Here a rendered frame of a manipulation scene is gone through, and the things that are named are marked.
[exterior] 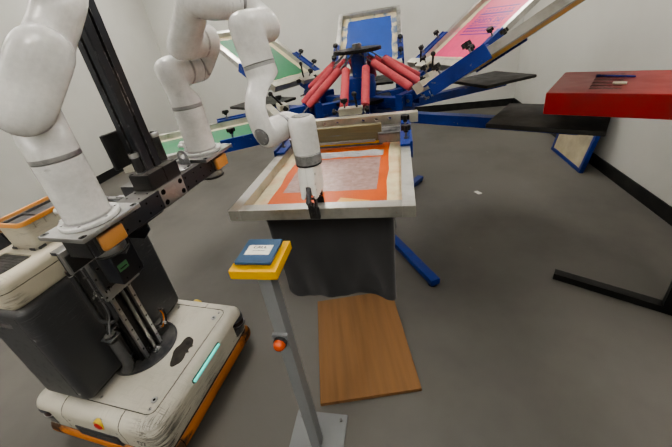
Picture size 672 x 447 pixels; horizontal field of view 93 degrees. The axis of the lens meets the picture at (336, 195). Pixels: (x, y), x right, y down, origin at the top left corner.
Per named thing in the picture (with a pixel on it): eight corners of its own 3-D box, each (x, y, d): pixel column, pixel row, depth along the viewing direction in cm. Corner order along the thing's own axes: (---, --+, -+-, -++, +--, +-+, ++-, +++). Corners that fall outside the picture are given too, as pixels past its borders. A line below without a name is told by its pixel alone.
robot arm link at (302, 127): (258, 117, 88) (280, 108, 95) (267, 154, 93) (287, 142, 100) (303, 118, 81) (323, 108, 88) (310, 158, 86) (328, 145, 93)
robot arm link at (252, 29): (182, -11, 80) (226, -10, 91) (217, 77, 88) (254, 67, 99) (224, -38, 71) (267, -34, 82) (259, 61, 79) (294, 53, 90)
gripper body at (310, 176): (300, 152, 96) (306, 186, 101) (290, 166, 87) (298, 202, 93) (324, 151, 95) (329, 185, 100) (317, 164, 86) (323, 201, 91)
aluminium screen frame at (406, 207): (416, 216, 92) (415, 205, 90) (230, 221, 104) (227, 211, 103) (408, 132, 160) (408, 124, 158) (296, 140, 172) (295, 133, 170)
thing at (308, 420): (339, 480, 118) (286, 283, 74) (283, 471, 123) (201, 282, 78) (347, 415, 137) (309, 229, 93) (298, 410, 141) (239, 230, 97)
